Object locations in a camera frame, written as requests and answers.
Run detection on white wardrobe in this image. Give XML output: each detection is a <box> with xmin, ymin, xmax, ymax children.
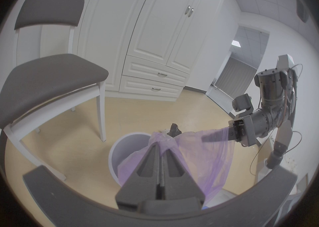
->
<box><xmin>57</xmin><ymin>0</ymin><xmax>227</xmax><ymax>102</ymax></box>

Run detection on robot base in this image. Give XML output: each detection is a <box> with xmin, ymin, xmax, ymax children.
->
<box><xmin>203</xmin><ymin>160</ymin><xmax>274</xmax><ymax>209</ymax></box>

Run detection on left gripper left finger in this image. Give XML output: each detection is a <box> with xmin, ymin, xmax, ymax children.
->
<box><xmin>115</xmin><ymin>143</ymin><xmax>160</xmax><ymax>212</ymax></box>

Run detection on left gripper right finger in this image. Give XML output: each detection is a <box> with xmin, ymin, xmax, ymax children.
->
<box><xmin>163</xmin><ymin>146</ymin><xmax>206</xmax><ymax>209</ymax></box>

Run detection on purple plastic bag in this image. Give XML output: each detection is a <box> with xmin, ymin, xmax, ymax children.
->
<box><xmin>117</xmin><ymin>131</ymin><xmax>236</xmax><ymax>208</ymax></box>

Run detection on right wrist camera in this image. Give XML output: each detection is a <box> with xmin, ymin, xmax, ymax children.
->
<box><xmin>232</xmin><ymin>94</ymin><xmax>254</xmax><ymax>120</ymax></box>

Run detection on white chair dark grey seat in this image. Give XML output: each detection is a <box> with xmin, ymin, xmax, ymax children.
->
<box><xmin>0</xmin><ymin>0</ymin><xmax>110</xmax><ymax>181</ymax></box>

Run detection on white trash bin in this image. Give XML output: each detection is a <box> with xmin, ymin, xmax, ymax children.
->
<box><xmin>108</xmin><ymin>132</ymin><xmax>153</xmax><ymax>187</ymax></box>

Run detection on black plastic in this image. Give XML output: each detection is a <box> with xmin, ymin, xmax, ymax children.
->
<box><xmin>167</xmin><ymin>122</ymin><xmax>182</xmax><ymax>138</ymax></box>

